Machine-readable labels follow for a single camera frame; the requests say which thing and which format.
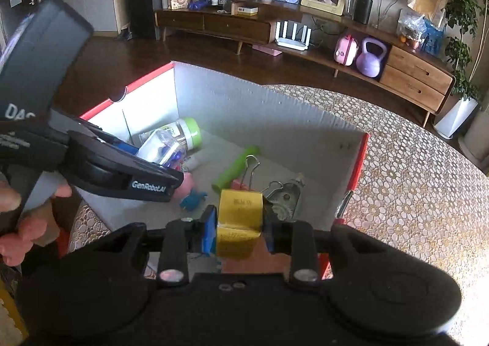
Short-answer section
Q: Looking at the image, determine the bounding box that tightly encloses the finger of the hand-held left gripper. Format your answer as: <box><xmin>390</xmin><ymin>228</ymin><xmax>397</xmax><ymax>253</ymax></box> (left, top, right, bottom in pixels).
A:
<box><xmin>78</xmin><ymin>120</ymin><xmax>140</xmax><ymax>159</ymax></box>

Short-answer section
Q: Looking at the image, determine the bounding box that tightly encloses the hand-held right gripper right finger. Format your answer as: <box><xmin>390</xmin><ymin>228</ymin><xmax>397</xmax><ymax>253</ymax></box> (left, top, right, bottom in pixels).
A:
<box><xmin>263</xmin><ymin>204</ymin><xmax>367</xmax><ymax>289</ymax></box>

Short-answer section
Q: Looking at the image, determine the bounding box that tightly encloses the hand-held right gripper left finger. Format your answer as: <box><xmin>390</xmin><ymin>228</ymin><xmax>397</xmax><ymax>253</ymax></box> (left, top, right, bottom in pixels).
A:
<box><xmin>109</xmin><ymin>205</ymin><xmax>218</xmax><ymax>287</ymax></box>

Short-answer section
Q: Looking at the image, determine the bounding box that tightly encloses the small clear jar silver lid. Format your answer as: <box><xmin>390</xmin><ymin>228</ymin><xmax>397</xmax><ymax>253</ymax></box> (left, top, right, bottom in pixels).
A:
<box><xmin>135</xmin><ymin>128</ymin><xmax>188</xmax><ymax>171</ymax></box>

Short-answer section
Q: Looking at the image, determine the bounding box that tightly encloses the small blue toy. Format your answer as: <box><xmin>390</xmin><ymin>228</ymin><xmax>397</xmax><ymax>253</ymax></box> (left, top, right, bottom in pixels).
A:
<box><xmin>179</xmin><ymin>190</ymin><xmax>208</xmax><ymax>212</ymax></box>

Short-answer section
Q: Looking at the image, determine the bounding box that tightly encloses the pale round case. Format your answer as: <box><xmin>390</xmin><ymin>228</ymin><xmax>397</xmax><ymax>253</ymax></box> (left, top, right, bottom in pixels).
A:
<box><xmin>263</xmin><ymin>174</ymin><xmax>306</xmax><ymax>222</ymax></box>

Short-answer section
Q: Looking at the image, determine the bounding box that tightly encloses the pink binder clip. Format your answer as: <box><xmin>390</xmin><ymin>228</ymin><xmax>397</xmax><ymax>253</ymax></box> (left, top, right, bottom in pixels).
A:
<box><xmin>231</xmin><ymin>155</ymin><xmax>260</xmax><ymax>192</ymax></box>

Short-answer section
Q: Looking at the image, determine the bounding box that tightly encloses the clear jar with green lid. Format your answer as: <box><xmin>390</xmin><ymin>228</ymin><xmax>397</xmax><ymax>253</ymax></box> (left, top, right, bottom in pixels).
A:
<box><xmin>139</xmin><ymin>118</ymin><xmax>201</xmax><ymax>152</ymax></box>

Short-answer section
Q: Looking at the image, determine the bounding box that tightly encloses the light green tube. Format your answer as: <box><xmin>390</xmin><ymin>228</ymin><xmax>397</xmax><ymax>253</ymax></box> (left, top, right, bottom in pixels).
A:
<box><xmin>212</xmin><ymin>146</ymin><xmax>260</xmax><ymax>192</ymax></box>

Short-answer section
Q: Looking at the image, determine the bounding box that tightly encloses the red cardboard box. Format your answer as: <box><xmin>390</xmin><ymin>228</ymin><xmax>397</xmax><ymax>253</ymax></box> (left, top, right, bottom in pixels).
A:
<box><xmin>57</xmin><ymin>61</ymin><xmax>370</xmax><ymax>282</ymax></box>

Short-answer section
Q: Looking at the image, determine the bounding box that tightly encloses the person's left hand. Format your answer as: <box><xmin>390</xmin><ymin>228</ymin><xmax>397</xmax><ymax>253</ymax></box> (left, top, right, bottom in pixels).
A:
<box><xmin>0</xmin><ymin>178</ymin><xmax>73</xmax><ymax>267</ymax></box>

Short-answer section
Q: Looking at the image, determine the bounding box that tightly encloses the wooden media cabinet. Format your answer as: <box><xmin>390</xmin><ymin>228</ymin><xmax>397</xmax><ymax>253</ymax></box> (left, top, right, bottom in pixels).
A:
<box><xmin>155</xmin><ymin>0</ymin><xmax>456</xmax><ymax>129</ymax></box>

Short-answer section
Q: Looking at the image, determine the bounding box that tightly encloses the yellow and white small box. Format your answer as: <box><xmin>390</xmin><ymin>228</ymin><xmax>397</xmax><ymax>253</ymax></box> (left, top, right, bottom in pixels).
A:
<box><xmin>231</xmin><ymin>3</ymin><xmax>258</xmax><ymax>16</ymax></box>

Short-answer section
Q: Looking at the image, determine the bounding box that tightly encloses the white router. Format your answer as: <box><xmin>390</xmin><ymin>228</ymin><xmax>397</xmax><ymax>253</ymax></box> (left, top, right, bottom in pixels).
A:
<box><xmin>275</xmin><ymin>20</ymin><xmax>312</xmax><ymax>51</ymax></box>

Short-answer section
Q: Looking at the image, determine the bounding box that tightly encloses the purple kettlebell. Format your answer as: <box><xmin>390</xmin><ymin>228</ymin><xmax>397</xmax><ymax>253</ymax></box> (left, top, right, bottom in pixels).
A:
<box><xmin>356</xmin><ymin>37</ymin><xmax>388</xmax><ymax>78</ymax></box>

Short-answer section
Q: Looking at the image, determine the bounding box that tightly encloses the pink toy suitcase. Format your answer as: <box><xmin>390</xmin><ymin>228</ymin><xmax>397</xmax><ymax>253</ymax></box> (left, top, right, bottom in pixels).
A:
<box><xmin>333</xmin><ymin>33</ymin><xmax>360</xmax><ymax>66</ymax></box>

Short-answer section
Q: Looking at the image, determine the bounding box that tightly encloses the light wooden drawer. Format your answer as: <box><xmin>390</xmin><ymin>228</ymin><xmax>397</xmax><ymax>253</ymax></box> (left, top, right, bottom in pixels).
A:
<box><xmin>388</xmin><ymin>46</ymin><xmax>453</xmax><ymax>94</ymax></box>
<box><xmin>380</xmin><ymin>65</ymin><xmax>446</xmax><ymax>112</ymax></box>

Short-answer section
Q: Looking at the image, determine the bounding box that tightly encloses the white planter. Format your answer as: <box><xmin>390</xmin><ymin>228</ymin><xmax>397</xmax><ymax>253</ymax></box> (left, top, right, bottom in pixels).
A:
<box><xmin>433</xmin><ymin>97</ymin><xmax>479</xmax><ymax>139</ymax></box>

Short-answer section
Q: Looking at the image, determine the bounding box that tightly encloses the beige standing air conditioner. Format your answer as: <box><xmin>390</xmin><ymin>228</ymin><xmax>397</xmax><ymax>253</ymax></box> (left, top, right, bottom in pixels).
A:
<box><xmin>458</xmin><ymin>109</ymin><xmax>489</xmax><ymax>175</ymax></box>

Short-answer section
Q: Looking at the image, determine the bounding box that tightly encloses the black speaker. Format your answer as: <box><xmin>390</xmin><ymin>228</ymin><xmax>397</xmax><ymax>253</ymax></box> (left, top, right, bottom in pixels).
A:
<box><xmin>352</xmin><ymin>0</ymin><xmax>374</xmax><ymax>25</ymax></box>

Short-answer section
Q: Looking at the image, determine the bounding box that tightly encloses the clear plastic bag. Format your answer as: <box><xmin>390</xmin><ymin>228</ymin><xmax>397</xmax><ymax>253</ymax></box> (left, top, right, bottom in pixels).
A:
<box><xmin>396</xmin><ymin>9</ymin><xmax>426</xmax><ymax>49</ymax></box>

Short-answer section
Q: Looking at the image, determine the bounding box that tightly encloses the blue bag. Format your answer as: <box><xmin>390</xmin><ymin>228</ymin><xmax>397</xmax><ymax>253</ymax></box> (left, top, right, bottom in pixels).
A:
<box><xmin>422</xmin><ymin>23</ymin><xmax>446</xmax><ymax>56</ymax></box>

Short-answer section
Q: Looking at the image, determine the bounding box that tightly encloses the tall potted tree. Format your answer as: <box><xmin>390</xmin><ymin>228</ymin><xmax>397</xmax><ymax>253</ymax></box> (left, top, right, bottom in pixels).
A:
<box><xmin>443</xmin><ymin>0</ymin><xmax>489</xmax><ymax>100</ymax></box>

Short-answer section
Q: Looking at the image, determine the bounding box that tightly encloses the yellow picture frame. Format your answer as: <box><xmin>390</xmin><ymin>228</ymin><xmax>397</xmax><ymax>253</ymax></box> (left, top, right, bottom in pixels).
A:
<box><xmin>300</xmin><ymin>0</ymin><xmax>346</xmax><ymax>17</ymax></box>

